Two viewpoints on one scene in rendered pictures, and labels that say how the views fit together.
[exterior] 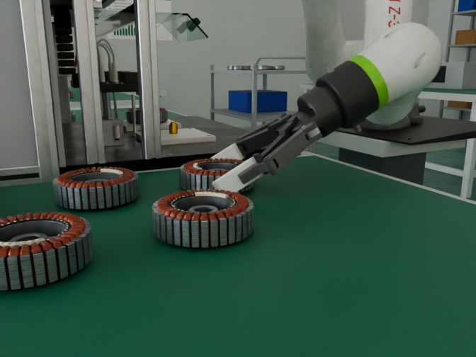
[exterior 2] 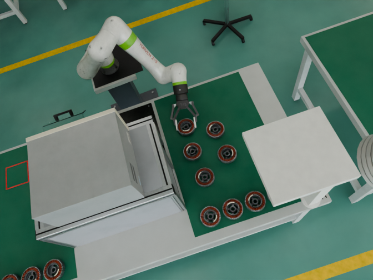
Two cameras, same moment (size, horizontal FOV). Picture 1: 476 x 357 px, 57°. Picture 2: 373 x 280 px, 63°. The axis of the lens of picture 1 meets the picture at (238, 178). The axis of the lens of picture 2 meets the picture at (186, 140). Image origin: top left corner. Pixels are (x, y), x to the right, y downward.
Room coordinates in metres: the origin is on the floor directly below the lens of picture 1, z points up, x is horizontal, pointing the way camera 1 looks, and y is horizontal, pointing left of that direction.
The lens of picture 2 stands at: (0.26, 0.88, 2.46)
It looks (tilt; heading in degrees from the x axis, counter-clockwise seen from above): 63 degrees down; 297
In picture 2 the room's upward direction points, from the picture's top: 20 degrees counter-clockwise
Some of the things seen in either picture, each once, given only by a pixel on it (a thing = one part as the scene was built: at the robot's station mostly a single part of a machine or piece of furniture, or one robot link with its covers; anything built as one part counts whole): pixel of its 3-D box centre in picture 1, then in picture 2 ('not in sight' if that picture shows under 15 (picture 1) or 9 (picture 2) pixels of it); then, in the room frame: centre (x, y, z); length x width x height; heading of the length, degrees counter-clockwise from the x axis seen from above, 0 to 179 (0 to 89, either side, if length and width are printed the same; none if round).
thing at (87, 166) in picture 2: not in sight; (85, 167); (0.99, 0.50, 1.22); 0.44 x 0.39 x 0.20; 25
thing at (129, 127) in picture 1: (147, 124); not in sight; (1.22, 0.25, 0.78); 0.15 x 0.15 x 0.01; 25
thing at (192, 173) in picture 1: (217, 176); (186, 126); (0.65, 0.03, 0.77); 0.11 x 0.11 x 0.04
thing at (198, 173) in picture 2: not in sight; (205, 177); (0.49, 0.35, 0.77); 0.11 x 0.11 x 0.04
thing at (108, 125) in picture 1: (108, 130); not in sight; (0.94, 0.28, 0.80); 0.08 x 0.05 x 0.06; 25
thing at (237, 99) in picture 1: (261, 116); not in sight; (3.88, -0.21, 0.51); 1.01 x 0.60 x 1.01; 25
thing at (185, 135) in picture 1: (173, 136); not in sight; (1.01, 0.15, 0.78); 0.15 x 0.15 x 0.01; 25
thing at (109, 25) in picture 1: (112, 24); not in sight; (1.07, 0.29, 1.03); 0.62 x 0.01 x 0.03; 25
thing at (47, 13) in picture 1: (44, 72); not in sight; (1.01, 0.43, 0.92); 0.66 x 0.01 x 0.30; 25
